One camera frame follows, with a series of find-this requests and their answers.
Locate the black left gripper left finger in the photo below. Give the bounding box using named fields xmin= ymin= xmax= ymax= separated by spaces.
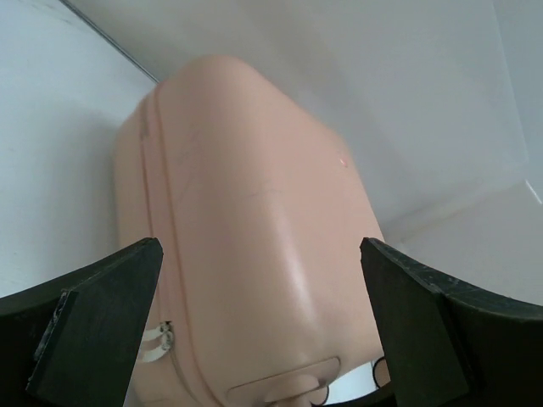
xmin=1 ymin=237 xmax=163 ymax=406

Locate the pink hardshell suitcase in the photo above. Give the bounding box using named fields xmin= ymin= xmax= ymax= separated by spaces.
xmin=115 ymin=55 xmax=383 ymax=406

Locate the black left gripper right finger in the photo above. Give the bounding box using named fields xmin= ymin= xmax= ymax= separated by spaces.
xmin=361 ymin=237 xmax=542 ymax=406

